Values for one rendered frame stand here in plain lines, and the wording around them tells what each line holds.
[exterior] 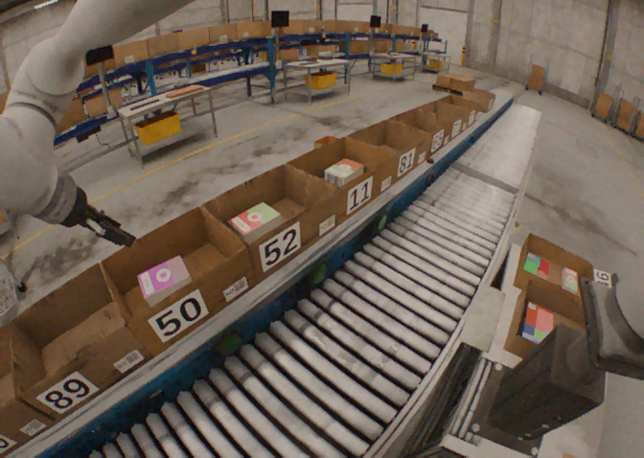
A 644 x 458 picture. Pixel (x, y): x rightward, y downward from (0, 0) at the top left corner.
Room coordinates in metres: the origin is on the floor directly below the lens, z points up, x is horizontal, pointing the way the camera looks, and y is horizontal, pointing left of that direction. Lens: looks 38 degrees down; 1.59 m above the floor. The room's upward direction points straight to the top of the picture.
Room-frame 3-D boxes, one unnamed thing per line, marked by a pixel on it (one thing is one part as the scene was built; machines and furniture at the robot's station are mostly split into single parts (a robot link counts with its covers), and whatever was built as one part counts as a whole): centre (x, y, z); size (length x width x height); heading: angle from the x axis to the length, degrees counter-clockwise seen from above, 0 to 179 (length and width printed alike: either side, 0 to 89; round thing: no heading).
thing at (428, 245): (0.88, -0.50, 0.72); 0.52 x 0.05 x 0.05; 48
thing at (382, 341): (0.49, -0.15, 0.72); 0.52 x 0.05 x 0.05; 48
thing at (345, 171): (1.19, -0.11, 0.92); 0.16 x 0.11 x 0.07; 142
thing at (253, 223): (0.81, 0.24, 0.92); 0.16 x 0.11 x 0.07; 135
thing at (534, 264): (0.68, -0.94, 0.76); 0.19 x 0.14 x 0.02; 138
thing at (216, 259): (0.52, 0.44, 0.96); 0.39 x 0.29 x 0.17; 138
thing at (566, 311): (0.34, -0.85, 0.80); 0.38 x 0.28 x 0.10; 51
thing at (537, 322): (0.39, -0.77, 0.79); 0.19 x 0.14 x 0.02; 144
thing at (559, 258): (0.61, -1.02, 0.80); 0.38 x 0.28 x 0.10; 51
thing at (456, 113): (1.98, -0.89, 0.96); 0.39 x 0.29 x 0.17; 137
